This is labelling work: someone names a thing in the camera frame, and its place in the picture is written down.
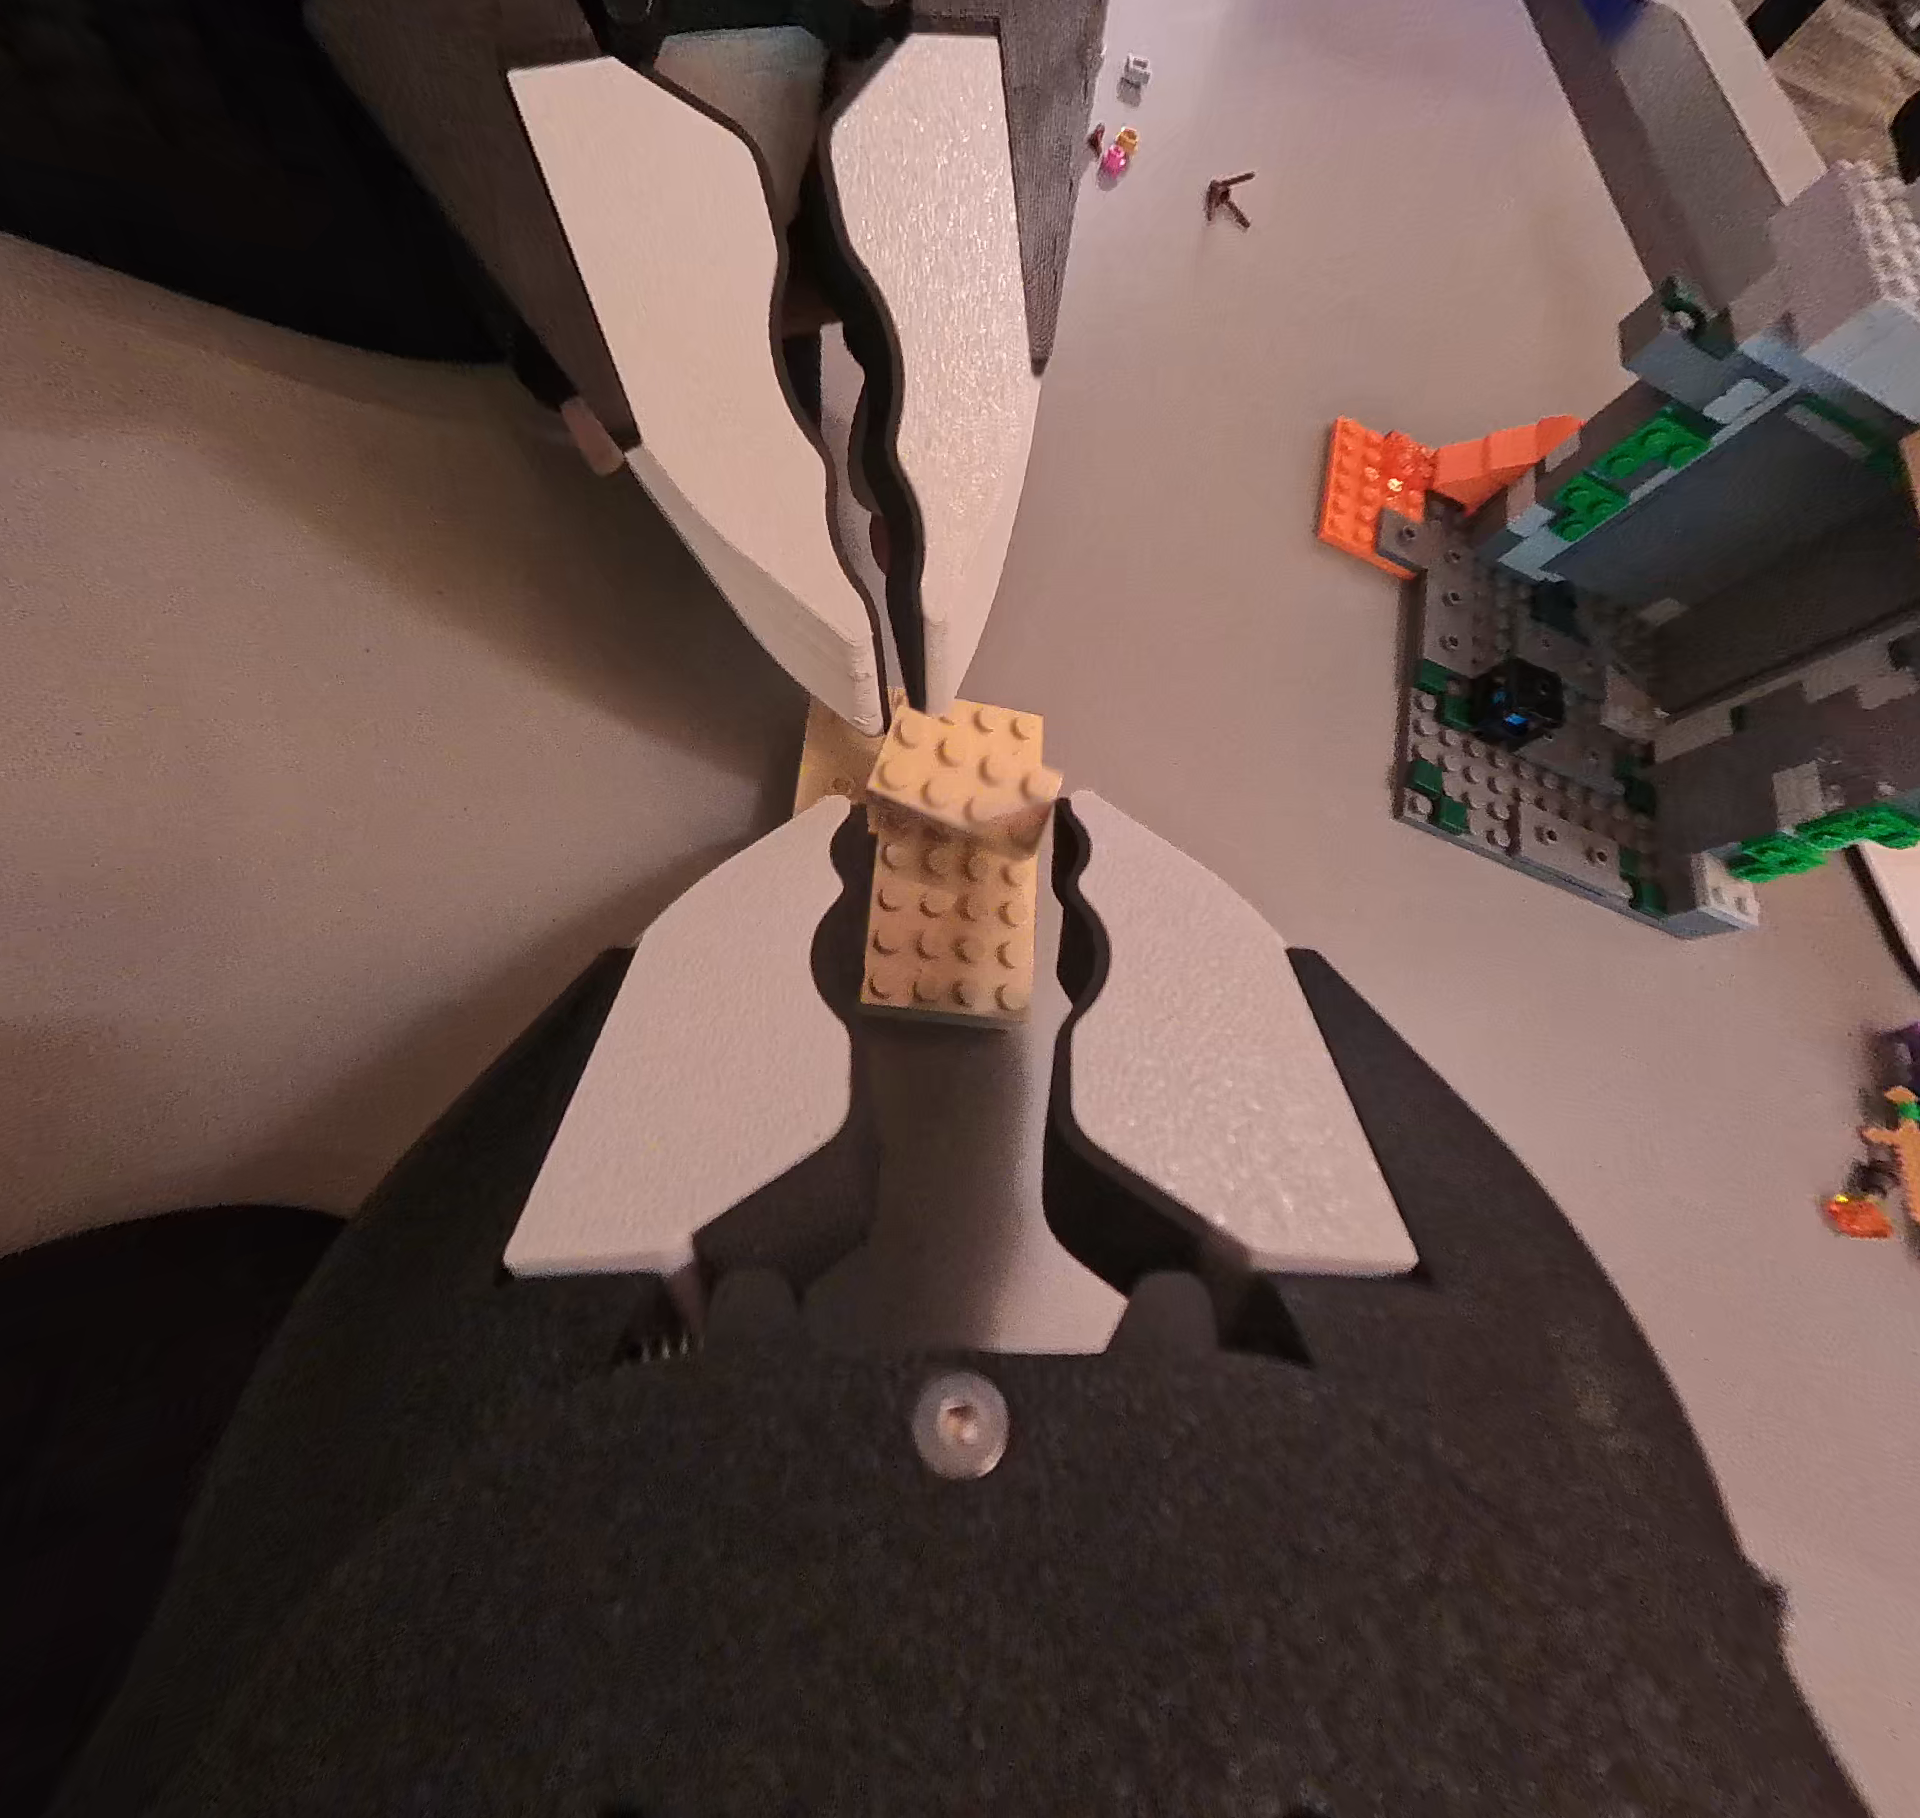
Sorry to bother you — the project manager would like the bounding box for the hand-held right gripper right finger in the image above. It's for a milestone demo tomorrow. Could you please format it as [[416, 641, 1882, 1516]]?
[[1047, 786, 1421, 1278]]

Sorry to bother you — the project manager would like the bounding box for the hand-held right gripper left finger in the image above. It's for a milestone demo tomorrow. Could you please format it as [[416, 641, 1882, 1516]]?
[[500, 801, 882, 1278]]

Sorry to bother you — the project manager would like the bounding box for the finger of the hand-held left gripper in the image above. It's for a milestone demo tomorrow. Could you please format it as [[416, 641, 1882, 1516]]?
[[504, 51, 892, 740], [813, 29, 1041, 722]]

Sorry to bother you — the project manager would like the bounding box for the tan brick plate assembly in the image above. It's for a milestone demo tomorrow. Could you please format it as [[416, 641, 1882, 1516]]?
[[792, 690, 1044, 1029]]

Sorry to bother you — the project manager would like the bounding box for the cream two-by-four brick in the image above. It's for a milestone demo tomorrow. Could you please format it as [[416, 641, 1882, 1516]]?
[[864, 701, 1068, 853]]

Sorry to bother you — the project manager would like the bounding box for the grey brick castle model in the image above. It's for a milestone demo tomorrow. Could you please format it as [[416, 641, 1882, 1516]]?
[[1318, 160, 1920, 941]]

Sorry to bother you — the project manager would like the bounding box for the pile of colourful toy figures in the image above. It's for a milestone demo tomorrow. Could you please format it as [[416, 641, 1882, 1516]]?
[[1821, 1018, 1920, 1242]]

